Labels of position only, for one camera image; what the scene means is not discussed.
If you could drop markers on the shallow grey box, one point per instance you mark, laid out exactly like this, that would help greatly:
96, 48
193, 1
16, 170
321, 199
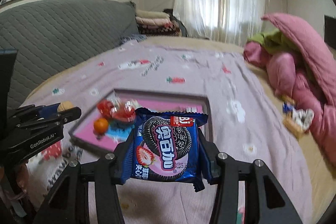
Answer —
86, 144

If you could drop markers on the green blanket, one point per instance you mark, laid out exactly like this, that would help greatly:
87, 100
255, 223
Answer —
273, 41

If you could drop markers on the small blue snack packet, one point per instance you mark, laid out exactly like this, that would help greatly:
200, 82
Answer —
288, 108

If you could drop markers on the walnut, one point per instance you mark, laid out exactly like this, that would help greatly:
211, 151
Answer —
65, 106

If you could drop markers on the grey quilted cover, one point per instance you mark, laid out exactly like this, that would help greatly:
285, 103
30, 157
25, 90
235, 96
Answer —
65, 37

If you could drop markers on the orange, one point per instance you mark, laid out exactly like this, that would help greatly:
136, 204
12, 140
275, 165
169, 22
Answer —
101, 125

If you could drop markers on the cream folded blanket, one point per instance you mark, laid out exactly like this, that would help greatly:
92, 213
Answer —
149, 13

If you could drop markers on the red snack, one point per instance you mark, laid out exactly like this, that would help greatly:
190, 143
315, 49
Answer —
105, 108
124, 113

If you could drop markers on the pink quilt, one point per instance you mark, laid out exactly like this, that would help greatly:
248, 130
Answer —
302, 37

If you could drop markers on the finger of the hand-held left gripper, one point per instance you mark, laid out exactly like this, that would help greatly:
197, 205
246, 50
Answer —
48, 109
68, 115

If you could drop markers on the pink and blue book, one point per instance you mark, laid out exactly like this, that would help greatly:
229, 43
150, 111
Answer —
162, 103

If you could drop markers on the small yellow snack packet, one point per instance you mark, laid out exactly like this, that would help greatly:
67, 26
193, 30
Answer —
288, 99

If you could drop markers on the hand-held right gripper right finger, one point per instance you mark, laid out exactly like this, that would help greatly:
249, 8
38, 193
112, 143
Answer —
210, 161

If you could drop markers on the black television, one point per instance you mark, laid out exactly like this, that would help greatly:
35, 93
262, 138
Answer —
330, 29

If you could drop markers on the pink folded blanket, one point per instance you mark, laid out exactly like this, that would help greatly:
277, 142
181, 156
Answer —
152, 21

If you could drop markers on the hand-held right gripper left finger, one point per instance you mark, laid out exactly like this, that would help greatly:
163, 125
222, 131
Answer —
119, 161

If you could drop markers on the dark patterned folded blanket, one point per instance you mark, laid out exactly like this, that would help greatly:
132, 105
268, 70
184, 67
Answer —
157, 29

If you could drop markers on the blue cookie packet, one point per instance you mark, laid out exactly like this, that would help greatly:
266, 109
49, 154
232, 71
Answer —
168, 140

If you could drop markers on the strawberry print pink blanket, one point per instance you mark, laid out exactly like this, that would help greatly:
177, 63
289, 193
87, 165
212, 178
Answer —
183, 66

